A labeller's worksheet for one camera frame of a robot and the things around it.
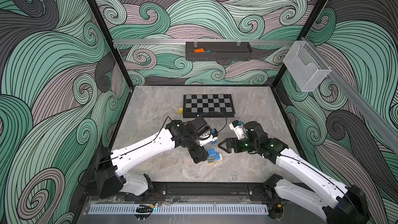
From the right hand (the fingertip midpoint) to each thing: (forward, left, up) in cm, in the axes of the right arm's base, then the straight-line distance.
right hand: (225, 145), depth 76 cm
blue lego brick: (-4, +7, +1) cm, 8 cm away
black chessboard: (+32, +6, -9) cm, 34 cm away
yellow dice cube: (+29, +25, -10) cm, 40 cm away
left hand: (-4, +12, +4) cm, 13 cm away
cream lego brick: (-3, +2, -9) cm, 9 cm away
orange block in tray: (+51, +12, +22) cm, 57 cm away
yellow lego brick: (-5, +7, -13) cm, 15 cm away
